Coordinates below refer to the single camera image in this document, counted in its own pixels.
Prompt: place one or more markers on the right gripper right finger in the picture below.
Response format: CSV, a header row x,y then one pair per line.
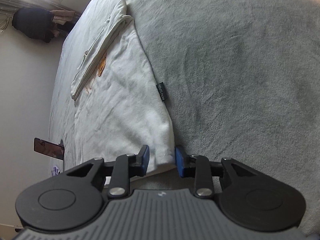
x,y
197,167

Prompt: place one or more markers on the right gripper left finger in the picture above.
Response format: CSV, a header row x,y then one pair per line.
x,y
126,167

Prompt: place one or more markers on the white Winnie the Pooh sweatshirt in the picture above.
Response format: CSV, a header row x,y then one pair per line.
x,y
118,108

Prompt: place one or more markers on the dark clothes hanging in corner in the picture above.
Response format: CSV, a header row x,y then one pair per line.
x,y
42,24

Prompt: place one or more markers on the black phone stand base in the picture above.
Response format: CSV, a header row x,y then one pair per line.
x,y
61,143

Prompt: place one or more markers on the folded purple garment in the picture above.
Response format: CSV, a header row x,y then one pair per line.
x,y
55,171

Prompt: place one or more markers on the black smartphone on stand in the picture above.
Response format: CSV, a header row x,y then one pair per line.
x,y
50,149

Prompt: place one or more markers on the grey bed sheet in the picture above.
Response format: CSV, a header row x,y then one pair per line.
x,y
242,79

